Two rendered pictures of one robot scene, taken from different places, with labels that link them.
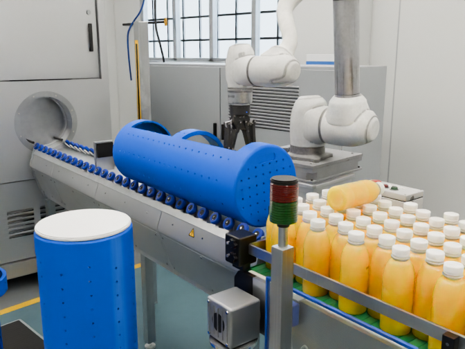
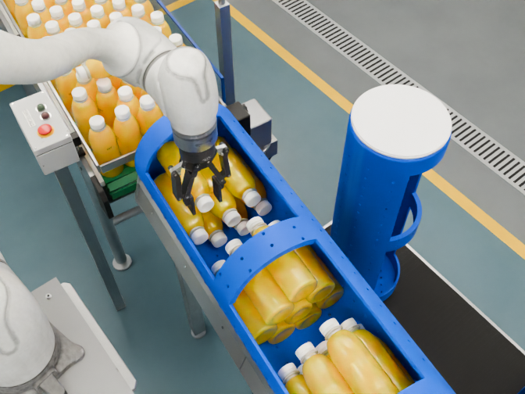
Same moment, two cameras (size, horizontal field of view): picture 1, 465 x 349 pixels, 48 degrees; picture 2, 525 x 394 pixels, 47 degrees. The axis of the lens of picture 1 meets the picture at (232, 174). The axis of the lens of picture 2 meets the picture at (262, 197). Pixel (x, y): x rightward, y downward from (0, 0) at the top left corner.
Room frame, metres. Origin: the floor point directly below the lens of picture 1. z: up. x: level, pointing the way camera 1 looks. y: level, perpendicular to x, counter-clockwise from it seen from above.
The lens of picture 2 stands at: (2.69, 0.21, 2.28)
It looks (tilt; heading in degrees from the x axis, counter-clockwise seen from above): 54 degrees down; 187
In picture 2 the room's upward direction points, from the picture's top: straight up
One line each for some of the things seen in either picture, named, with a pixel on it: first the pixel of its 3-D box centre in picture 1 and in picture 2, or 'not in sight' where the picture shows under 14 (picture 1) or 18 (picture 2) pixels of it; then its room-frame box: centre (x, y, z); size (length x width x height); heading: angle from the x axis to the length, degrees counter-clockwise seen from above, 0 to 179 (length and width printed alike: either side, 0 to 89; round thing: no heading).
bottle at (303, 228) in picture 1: (308, 249); not in sight; (1.38, -0.21, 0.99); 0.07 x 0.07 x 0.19
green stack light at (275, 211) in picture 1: (283, 210); not in sight; (1.12, -0.11, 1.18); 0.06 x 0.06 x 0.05
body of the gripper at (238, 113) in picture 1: (239, 116); (198, 152); (1.90, -0.03, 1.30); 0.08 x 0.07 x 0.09; 128
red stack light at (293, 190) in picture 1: (284, 190); not in sight; (1.12, -0.11, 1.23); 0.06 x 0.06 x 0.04
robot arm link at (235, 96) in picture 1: (239, 96); (194, 129); (1.90, -0.03, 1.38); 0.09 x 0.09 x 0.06
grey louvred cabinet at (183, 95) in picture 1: (242, 156); not in sight; (4.13, -0.08, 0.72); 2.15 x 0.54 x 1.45; 45
